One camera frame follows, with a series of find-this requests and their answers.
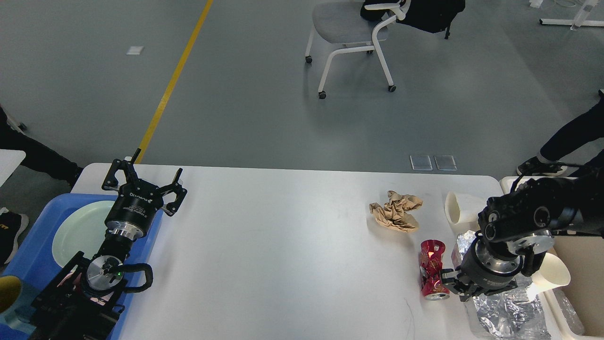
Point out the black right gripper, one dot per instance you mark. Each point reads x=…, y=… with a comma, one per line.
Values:
x=481, y=273

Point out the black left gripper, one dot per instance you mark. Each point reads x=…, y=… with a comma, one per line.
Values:
x=134, y=210

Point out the light green plate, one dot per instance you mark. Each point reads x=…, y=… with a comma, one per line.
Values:
x=84, y=230

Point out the foil piece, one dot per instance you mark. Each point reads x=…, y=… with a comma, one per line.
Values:
x=510, y=315

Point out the brown napkin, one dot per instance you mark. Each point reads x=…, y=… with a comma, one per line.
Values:
x=395, y=215

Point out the aluminium foil sheet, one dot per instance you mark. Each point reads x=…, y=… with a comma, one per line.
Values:
x=569, y=312

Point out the teal mug yellow inside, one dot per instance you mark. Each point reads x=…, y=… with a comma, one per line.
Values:
x=16, y=310

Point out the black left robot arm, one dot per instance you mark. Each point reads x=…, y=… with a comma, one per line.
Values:
x=79, y=302

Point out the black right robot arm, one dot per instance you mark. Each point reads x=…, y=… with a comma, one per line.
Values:
x=516, y=230

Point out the red small packet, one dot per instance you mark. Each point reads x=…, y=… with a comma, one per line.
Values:
x=430, y=261

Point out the white paper cup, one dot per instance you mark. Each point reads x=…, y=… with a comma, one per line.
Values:
x=463, y=208
x=553, y=273

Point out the blue plastic tray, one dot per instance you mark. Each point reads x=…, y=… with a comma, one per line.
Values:
x=35, y=264

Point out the beige plastic bin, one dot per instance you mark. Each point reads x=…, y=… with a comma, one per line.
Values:
x=583, y=256

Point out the person black sneakers right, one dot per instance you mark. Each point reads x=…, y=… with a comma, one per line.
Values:
x=585, y=128

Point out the person dark clothing left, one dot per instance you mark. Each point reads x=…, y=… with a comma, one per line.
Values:
x=39, y=158

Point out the black backpack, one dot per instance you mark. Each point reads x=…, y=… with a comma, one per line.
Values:
x=431, y=16

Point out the white grey office chair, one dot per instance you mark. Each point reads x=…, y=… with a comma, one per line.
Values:
x=341, y=23

